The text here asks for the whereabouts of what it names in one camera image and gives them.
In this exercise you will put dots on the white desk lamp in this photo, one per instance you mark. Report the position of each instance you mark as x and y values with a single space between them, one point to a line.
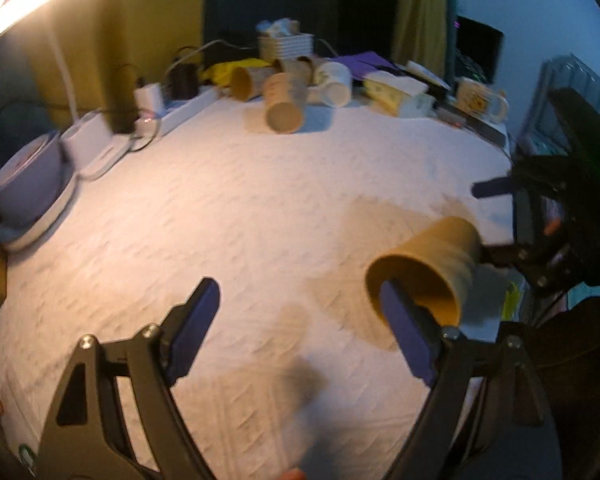
57 60

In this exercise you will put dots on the black power adapter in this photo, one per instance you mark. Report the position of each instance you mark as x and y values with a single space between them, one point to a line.
184 82

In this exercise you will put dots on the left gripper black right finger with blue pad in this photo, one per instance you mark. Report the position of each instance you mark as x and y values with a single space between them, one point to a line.
486 415

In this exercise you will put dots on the plain brown paper cup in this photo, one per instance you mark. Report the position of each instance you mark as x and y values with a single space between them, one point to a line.
435 267

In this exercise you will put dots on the yellow plastic bag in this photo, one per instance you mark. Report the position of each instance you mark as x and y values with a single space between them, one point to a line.
219 74

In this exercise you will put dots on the operator's fingertip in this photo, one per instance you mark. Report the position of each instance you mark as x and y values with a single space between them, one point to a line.
293 474

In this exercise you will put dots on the purple cloth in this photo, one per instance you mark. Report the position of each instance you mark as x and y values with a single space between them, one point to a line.
365 63

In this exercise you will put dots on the white paper cup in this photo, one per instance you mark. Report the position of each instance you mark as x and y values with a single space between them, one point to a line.
334 82

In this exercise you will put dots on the brown paper cup at back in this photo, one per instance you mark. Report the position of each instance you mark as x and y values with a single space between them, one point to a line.
247 83

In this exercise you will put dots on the white power strip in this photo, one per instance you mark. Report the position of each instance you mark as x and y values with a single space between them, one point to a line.
177 112

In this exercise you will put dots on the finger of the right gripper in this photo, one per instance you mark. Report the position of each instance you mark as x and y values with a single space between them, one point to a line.
499 255
492 188

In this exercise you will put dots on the black monitor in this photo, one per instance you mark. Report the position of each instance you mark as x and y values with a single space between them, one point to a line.
477 50

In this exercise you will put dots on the blue-grey bowl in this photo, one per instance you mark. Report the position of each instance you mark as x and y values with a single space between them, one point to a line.
30 180

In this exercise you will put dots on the white woven basket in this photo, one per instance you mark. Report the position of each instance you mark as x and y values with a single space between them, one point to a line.
283 38

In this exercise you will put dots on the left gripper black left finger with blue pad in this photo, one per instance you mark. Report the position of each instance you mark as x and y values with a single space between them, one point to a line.
113 415

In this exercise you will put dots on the yellow curtain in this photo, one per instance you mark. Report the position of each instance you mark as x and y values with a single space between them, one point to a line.
152 31

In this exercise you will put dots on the patterned brown paper cup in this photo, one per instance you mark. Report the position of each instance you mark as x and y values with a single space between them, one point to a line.
285 98

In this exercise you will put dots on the yellow tissue box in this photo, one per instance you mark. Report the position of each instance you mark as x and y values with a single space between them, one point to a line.
399 96

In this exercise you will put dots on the white textured tablecloth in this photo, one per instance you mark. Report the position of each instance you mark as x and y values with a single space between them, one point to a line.
296 370

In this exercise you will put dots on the white charger plug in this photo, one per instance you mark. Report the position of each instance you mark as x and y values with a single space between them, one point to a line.
149 100

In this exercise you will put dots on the white scalloped plate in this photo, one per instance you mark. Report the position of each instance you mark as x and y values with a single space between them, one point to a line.
17 239

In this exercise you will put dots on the white ceramic mug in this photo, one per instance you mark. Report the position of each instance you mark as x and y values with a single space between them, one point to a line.
480 101

